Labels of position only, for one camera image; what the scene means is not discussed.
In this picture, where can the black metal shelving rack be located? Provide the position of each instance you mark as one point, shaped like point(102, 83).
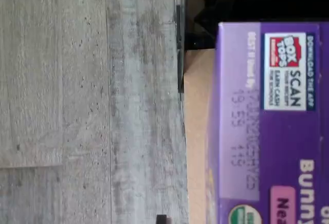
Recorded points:
point(257, 0)

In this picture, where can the purple box with pink patch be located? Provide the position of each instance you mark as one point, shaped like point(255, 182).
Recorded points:
point(277, 131)

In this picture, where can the wooden shelf board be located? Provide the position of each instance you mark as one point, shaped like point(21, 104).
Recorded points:
point(198, 131)

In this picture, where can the small black block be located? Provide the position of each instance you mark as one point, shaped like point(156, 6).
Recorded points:
point(162, 219)

